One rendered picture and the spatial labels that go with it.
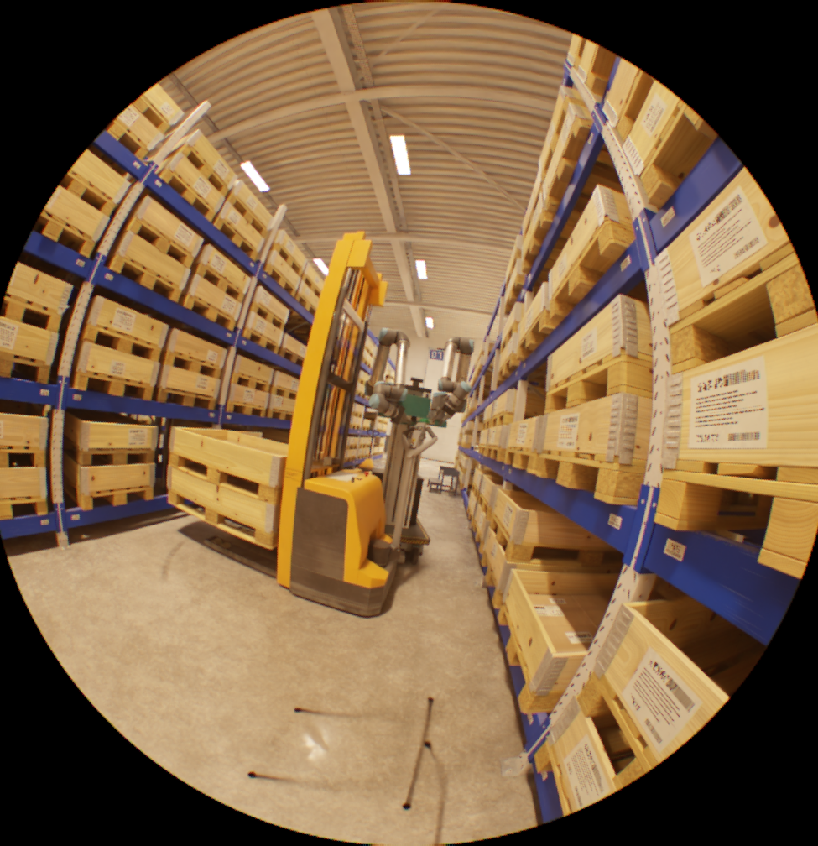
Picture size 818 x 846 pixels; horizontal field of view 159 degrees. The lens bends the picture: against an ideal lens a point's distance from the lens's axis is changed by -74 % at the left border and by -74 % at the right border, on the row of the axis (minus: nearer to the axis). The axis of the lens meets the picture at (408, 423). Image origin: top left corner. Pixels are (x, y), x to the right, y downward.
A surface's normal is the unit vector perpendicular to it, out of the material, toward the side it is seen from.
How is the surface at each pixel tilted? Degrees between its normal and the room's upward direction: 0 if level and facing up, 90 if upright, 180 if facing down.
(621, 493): 90
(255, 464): 90
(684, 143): 180
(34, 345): 90
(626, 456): 90
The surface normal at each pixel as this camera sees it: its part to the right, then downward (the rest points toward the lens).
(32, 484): 0.98, 0.16
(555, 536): -0.12, -0.06
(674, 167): -0.17, 0.99
